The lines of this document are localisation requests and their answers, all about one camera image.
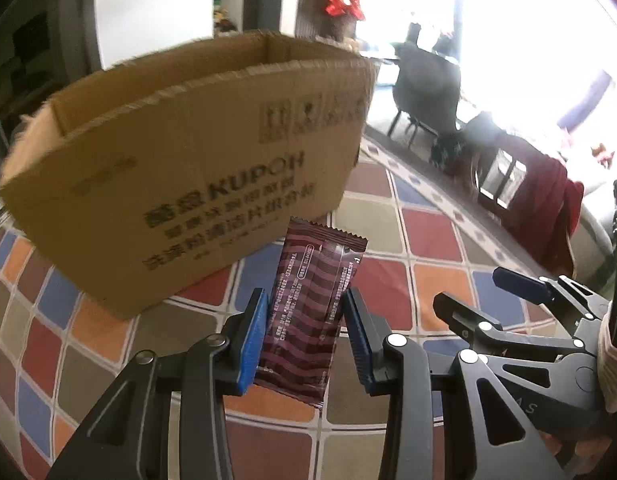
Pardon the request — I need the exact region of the maroon striped snack bar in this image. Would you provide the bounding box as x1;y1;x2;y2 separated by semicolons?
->
255;218;367;408

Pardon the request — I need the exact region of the person right hand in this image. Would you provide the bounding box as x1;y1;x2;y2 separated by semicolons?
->
540;431;617;479

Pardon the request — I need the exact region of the red cloth on chair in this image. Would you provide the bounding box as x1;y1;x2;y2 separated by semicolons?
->
501;136;584;278

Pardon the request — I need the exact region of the colourful checkered tablecloth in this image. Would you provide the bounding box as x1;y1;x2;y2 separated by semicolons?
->
0;141;563;479

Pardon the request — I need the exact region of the dark chair by window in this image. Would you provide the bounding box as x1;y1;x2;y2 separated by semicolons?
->
387;41;461;145

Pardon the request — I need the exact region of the brown cardboard box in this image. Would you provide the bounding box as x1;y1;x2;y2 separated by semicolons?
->
0;32;377;318

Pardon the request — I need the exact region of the red bow decoration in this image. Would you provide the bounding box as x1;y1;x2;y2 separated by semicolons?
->
325;0;365;21

